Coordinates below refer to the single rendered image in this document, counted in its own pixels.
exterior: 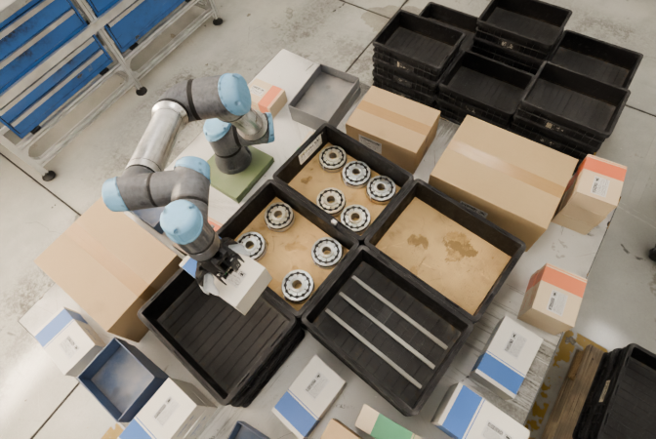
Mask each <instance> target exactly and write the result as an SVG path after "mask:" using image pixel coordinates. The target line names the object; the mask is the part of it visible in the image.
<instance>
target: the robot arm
mask: <svg viewBox="0 0 656 439"><path fill-rule="evenodd" d="M251 105H252V100H251V94H250V90H249V87H248V86H247V82H246V80H245V79H244V77H243V76H242V75H240V74H238V73H225V74H223V75H216V76H209V77H202V78H195V79H188V80H184V81H181V82H179V83H177V84H175V85H174V86H172V87H171V88H170V89H168V90H167V91H166V92H165V93H164V94H163V95H162V96H161V97H160V98H159V99H158V100H157V102H156V103H155V105H154V107H153V108H152V110H151V117H152V119H151V121H150V122H149V124H148V126H147V128H146V130H145V132H144V134H143V137H142V139H141V140H140V142H139V144H138V146H137V148H136V150H135V152H134V154H133V156H132V158H131V160H130V161H129V163H128V165H127V167H126V169H125V171H124V173H123V175H122V176H121V177H114V178H112V179H108V180H106V181H105V182H104V183H103V185H102V199H103V202H104V203H105V205H106V206H107V207H108V208H109V209H110V210H111V211H112V212H127V211H128V212H132V211H134V210H141V209H149V208H157V207H165V206H166V207H165V209H164V211H163V212H162V213H161V216H160V225H161V227H162V229H163V230H164V231H165V233H166V235H167V236H168V237H169V238H170V239H171V240H172V241H173V242H175V243H176V244H177V245H178V246H179V247H181V248H182V249H183V251H184V252H185V253H186V254H187V255H189V256H190V257H191V258H192V259H194V260H196V261H197V264H196V271H195V279H196V281H197V283H198V284H199V286H200V288H201V290H202V291H203V292H204V293H205V294H207V295H209V294H210V293H211V294H213V295H215V296H218V295H219V294H220V292H219V290H218V289H217V287H216V286H215V284H214V277H213V275H214V276H215V277H216V278H217V279H218V280H220V281H221V282H222V283H224V284H225V285H226V283H225V282H224V281H223V280H222V277H223V278H224V279H226V278H227V277H228V276H229V274H230V275H231V273H232V272H233V271H234V269H235V270H236V271H237V270H238V269H239V267H240V266H241V263H240V262H239V260H241V261H242V262H245V261H244V260H243V258H242V257H241V256H240V255H238V254H241V255H244V256H247V257H250V254H249V253H248V252H247V251H246V250H245V248H244V246H243V245H241V244H240V243H238V242H236V241H234V240H232V239H230V238H228V237H225V238H223V239H220V237H219V235H218V234H217V233H216V231H215V230H214V229H213V228H214V227H215V226H214V225H213V224H211V225H210V223H209V222H208V210H209V208H208V206H209V192H210V184H211V180H210V166H209V164H208V163H207V162H206V161H205V160H204V159H202V158H199V157H196V156H184V157H182V158H181V159H178V160H177V161H176V164H175V166H174V170H170V171H164V169H165V167H166V164H167V162H168V160H169V157H170V155H171V152H172V150H173V147H174V145H175V143H176V140H177V138H178V135H179V133H180V131H181V130H183V129H184V128H185V127H186V125H187V123H189V122H193V121H199V120H206V122H205V123H204V126H203V132H204V135H205V138H206V140H207V141H208V142H209V143H210V145H211V147H212V149H213V151H214V152H215V162H216V165H217V167H218V169H219V170H220V171H221V172H222V173H224V174H228V175H234V174H238V173H240V172H242V171H244V170H245V169H246V168H247V167H248V166H249V165H250V163H251V161H252V153H251V151H250V149H249V147H248V146H249V145H256V144H263V143H266V144H268V143H270V142H274V140H275V138H274V128H273V120H272V115H271V113H270V112H265V113H262V112H261V111H259V110H256V109H253V108H252V107H251ZM212 274H213V275H212ZM217 274H219V276H218V275H217Z"/></svg>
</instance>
